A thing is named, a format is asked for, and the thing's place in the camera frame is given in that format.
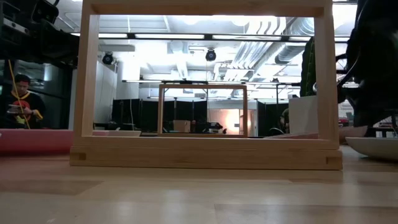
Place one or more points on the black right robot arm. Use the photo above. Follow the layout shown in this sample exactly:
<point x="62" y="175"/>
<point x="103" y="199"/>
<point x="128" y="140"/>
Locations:
<point x="373" y="62"/>

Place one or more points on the person's tablet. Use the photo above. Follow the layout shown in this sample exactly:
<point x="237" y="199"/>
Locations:
<point x="15" y="109"/>

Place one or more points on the green cactus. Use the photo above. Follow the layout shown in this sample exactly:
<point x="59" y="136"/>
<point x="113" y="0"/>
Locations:
<point x="308" y="68"/>

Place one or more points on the person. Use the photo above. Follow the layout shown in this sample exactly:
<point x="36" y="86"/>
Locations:
<point x="21" y="102"/>

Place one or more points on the white hexagonal plant pot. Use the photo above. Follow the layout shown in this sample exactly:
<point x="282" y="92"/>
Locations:
<point x="301" y="115"/>

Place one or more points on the cardboard box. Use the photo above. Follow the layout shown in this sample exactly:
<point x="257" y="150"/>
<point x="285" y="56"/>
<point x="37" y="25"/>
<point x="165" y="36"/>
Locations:
<point x="182" y="126"/>

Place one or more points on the light wooden shelf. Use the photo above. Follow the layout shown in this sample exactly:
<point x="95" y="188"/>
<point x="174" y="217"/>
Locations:
<point x="202" y="155"/>

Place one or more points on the pale round plate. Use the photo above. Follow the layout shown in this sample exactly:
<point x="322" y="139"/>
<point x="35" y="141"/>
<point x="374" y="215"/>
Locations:
<point x="373" y="147"/>

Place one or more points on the pink round plate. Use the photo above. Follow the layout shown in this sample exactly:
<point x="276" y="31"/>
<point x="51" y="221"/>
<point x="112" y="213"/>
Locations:
<point x="31" y="141"/>

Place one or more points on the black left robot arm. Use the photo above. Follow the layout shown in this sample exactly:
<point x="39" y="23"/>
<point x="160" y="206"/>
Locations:
<point x="37" y="40"/>

